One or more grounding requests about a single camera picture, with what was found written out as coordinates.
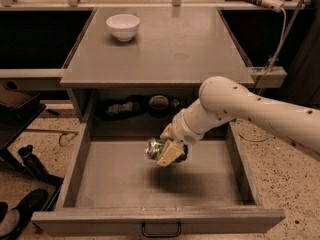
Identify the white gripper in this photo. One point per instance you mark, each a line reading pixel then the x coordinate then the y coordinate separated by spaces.
pixel 182 130

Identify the green soda can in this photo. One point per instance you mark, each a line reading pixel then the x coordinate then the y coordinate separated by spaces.
pixel 155 146

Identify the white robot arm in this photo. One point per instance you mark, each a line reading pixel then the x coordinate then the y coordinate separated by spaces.
pixel 222 100

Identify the open grey top drawer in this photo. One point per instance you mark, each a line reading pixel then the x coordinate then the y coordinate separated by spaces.
pixel 112 188

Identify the dark round container under desk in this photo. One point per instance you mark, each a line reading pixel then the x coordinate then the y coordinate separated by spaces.
pixel 158 106

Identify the black bag under desk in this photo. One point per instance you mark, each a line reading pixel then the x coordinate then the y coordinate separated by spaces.
pixel 112 109

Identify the grey cabinet desk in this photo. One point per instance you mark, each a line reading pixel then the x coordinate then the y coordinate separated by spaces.
pixel 173 52

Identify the white ceramic bowl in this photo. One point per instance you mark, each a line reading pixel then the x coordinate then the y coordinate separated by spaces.
pixel 123 27

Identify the black drawer handle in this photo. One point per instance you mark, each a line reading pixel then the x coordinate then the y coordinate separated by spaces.
pixel 168 230

